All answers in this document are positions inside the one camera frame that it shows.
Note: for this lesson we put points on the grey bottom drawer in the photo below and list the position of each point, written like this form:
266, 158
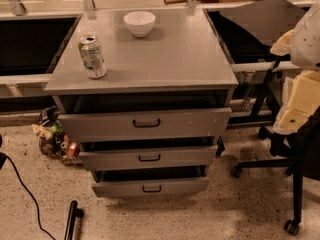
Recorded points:
150, 187

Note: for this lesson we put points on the grey drawer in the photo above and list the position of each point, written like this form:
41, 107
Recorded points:
145, 125
150, 187
148, 158

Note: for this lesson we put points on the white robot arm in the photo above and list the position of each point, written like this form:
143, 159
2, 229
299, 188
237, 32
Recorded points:
301, 94

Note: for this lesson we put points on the grey drawer cabinet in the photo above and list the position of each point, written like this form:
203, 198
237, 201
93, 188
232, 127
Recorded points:
178, 66

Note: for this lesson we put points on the grey top drawer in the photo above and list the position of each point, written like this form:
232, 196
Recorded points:
145, 125

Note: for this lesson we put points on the grey middle drawer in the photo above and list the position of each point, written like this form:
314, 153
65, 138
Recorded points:
148, 158

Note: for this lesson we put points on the white bowl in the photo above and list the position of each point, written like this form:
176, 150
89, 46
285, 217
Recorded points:
139, 23

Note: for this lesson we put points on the green white soda can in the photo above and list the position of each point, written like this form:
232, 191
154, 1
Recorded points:
92, 56

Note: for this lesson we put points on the wooden stick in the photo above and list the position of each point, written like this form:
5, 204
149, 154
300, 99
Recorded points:
168, 2

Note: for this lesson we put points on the black office chair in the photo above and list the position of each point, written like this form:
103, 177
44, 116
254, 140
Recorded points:
249, 35

